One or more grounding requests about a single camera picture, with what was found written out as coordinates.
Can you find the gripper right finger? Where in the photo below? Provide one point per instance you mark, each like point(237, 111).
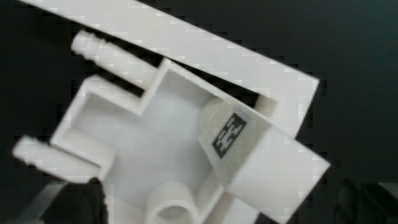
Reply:
point(367, 203)

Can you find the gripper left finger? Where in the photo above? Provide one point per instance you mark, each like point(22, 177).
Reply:
point(68, 204)

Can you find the white chair leg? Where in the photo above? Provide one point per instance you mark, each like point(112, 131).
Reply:
point(269, 169)

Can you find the white chair seat part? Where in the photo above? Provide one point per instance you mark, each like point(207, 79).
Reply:
point(127, 142)

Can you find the white right fence bar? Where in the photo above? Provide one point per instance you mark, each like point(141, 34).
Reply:
point(146, 27)

